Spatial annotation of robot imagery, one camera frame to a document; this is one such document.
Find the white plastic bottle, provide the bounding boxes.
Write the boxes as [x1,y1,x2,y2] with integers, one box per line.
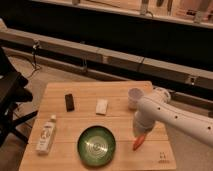
[36,115,56,155]

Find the white rectangular block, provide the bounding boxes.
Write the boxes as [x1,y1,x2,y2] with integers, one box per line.
[96,99,108,115]

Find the orange carrot toy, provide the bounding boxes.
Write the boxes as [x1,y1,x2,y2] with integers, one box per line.
[133,134,146,150]

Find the black rectangular block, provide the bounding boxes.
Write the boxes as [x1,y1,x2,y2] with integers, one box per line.
[65,94,75,111]

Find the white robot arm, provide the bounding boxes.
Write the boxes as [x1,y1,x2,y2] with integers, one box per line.
[133,88,213,147]

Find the black chair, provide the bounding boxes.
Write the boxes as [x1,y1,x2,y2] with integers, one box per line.
[0,46,37,147]

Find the white plastic cup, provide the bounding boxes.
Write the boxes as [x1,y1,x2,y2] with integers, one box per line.
[128,88,144,110]

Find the black cable on floor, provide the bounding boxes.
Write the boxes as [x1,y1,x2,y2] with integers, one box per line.
[27,39,42,79]

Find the green ceramic bowl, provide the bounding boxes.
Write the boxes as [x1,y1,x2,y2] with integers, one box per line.
[77,125,116,167]

